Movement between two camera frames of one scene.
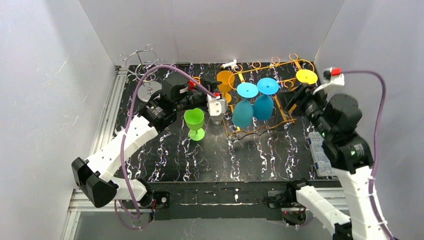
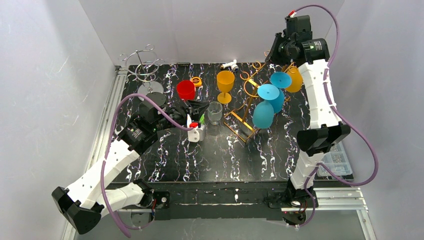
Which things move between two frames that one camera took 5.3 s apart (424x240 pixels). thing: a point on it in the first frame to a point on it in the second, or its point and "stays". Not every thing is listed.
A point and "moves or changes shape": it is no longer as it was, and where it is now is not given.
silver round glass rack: (141, 64) stays
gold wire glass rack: (260, 99) moves or changes shape
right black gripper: (298, 99) to (274, 52)
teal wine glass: (243, 111) to (263, 112)
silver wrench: (121, 132) stays
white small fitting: (233, 65) stays
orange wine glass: (227, 78) stays
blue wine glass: (263, 103) to (282, 80)
